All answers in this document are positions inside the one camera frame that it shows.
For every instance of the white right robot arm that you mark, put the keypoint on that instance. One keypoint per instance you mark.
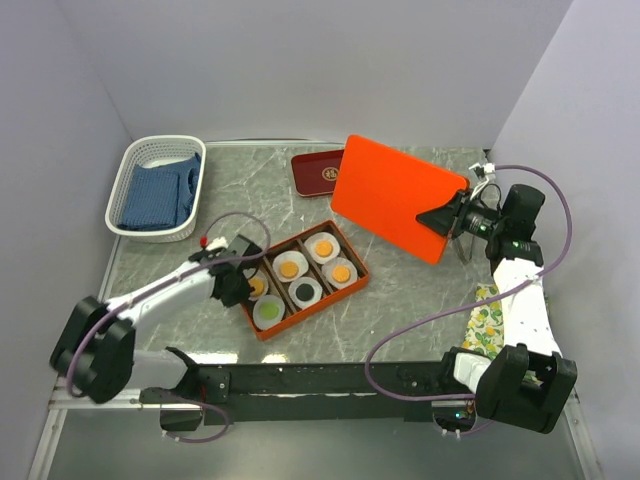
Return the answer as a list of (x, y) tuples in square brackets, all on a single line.
[(529, 381)]

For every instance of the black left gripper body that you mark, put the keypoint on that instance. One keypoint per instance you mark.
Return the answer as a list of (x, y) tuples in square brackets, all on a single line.
[(239, 292)]

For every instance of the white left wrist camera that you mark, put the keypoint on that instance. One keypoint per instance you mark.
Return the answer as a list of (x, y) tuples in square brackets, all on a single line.
[(212, 247)]

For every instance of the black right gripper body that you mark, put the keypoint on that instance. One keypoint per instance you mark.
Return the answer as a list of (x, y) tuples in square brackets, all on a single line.
[(474, 218)]

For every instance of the lemon print cloth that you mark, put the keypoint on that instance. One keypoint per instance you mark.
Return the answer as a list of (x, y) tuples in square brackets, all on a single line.
[(484, 333)]

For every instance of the green sandwich cookie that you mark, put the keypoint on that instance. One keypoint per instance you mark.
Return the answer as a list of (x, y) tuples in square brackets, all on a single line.
[(269, 310)]

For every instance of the orange biscuit cookie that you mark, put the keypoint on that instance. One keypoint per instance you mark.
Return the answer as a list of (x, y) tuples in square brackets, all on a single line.
[(289, 269), (341, 273), (323, 248), (257, 286)]

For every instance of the black aluminium base frame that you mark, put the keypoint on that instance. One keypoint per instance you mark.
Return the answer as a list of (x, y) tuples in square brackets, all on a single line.
[(213, 394)]

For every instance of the white paper cup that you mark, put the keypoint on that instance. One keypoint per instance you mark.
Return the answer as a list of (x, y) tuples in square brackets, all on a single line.
[(310, 242), (318, 292), (261, 275), (327, 268), (291, 255), (262, 324)]

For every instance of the black sandwich cookie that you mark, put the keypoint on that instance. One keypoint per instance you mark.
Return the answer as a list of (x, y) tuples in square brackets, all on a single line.
[(305, 292)]

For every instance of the orange cookie box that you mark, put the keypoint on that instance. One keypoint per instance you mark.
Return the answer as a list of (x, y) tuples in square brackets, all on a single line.
[(331, 295)]

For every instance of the white plastic basket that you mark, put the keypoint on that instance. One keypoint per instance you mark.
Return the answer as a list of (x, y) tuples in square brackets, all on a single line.
[(150, 152)]

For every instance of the dark red serving tray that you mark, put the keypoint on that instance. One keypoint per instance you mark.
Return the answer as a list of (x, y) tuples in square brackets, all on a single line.
[(315, 174)]

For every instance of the metal serving tongs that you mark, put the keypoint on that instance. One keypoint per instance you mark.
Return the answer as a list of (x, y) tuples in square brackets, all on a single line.
[(464, 248)]

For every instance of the orange box lid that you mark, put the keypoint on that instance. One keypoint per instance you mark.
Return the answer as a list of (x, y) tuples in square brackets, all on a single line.
[(382, 190)]

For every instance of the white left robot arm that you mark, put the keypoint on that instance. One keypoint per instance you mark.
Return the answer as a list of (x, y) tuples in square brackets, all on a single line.
[(97, 350)]

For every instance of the blue checkered cloth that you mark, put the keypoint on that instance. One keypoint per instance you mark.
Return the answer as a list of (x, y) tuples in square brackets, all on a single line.
[(161, 197)]

